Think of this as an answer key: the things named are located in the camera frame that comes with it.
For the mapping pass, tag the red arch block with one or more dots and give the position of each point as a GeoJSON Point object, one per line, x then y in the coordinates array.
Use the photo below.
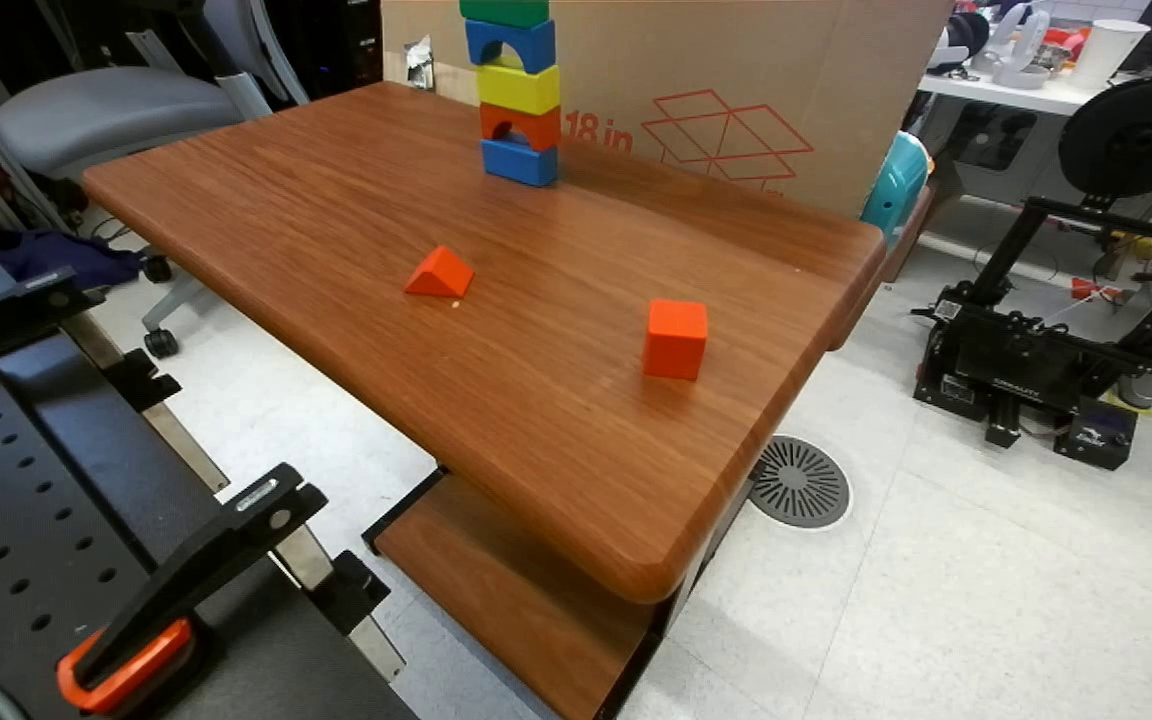
{"type": "Point", "coordinates": [543, 128]}

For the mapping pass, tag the orange cube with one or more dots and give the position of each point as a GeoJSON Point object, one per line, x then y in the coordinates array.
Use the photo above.
{"type": "Point", "coordinates": [673, 340]}

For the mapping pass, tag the grey office chair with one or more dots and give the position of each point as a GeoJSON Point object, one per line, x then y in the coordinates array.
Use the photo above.
{"type": "Point", "coordinates": [110, 114]}

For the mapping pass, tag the dark blue cloth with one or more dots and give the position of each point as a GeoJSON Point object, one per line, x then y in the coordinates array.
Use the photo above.
{"type": "Point", "coordinates": [42, 265]}

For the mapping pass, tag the blue arch block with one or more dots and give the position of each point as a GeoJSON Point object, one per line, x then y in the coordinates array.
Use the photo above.
{"type": "Point", "coordinates": [536, 42]}

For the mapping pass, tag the teal chair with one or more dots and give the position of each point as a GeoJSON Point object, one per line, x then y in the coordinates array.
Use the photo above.
{"type": "Point", "coordinates": [897, 186]}

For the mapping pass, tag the yellow rectangular block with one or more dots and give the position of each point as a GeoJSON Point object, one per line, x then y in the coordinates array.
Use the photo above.
{"type": "Point", "coordinates": [518, 90]}

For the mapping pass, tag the wooden table lower shelf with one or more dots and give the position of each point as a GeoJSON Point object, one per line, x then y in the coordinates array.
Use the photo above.
{"type": "Point", "coordinates": [523, 601]}

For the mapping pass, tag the blue rectangular block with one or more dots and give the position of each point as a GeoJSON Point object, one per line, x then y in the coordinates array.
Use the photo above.
{"type": "Point", "coordinates": [523, 163]}

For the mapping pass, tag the round metal floor drain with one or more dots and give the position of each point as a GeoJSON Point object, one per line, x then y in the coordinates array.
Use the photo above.
{"type": "Point", "coordinates": [799, 481]}

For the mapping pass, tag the orange wedge block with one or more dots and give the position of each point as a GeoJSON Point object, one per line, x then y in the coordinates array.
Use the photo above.
{"type": "Point", "coordinates": [440, 277]}

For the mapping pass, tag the black filament spool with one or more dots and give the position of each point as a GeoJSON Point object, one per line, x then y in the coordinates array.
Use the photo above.
{"type": "Point", "coordinates": [1136, 138]}

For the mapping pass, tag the green block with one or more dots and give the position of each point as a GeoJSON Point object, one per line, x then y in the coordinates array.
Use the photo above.
{"type": "Point", "coordinates": [505, 11]}

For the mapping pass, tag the small black electronics box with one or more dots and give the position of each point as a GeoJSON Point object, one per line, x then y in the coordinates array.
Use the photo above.
{"type": "Point", "coordinates": [1099, 434]}

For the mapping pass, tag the black 3D printer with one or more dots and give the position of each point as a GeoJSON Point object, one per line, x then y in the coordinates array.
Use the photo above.
{"type": "Point", "coordinates": [1000, 363]}

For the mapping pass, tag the large cardboard box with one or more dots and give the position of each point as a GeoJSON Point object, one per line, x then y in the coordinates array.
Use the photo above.
{"type": "Point", "coordinates": [737, 54]}

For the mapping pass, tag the black perforated breadboard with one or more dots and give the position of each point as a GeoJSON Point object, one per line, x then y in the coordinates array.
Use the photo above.
{"type": "Point", "coordinates": [17, 534]}

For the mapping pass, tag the white background table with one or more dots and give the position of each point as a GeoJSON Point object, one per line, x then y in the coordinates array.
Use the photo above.
{"type": "Point", "coordinates": [1000, 94]}

